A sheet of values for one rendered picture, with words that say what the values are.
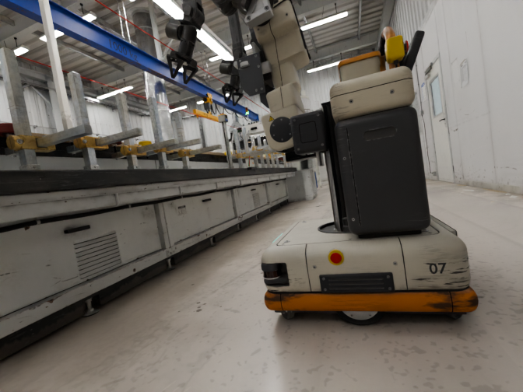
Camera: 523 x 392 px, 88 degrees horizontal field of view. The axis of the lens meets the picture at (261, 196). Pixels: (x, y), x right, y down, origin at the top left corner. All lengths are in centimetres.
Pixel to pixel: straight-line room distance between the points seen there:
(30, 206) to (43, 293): 46
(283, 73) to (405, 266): 86
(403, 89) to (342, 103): 18
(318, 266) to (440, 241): 37
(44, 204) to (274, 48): 110
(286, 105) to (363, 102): 33
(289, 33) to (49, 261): 145
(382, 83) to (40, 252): 153
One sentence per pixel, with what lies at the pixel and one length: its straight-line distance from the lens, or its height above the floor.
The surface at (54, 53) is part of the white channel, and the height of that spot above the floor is 177.
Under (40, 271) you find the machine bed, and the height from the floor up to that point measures 29.
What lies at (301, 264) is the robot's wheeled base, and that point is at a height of 22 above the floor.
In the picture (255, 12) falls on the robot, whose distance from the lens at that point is 116.
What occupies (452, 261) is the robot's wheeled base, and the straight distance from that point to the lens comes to 99.
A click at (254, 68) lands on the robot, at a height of 99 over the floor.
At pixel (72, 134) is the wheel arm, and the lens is 118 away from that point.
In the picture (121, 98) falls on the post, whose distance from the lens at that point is 169.
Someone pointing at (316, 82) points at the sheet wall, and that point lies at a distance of 1240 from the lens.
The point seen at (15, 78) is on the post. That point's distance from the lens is 139.
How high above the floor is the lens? 53
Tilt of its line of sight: 3 degrees down
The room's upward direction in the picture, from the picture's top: 9 degrees counter-clockwise
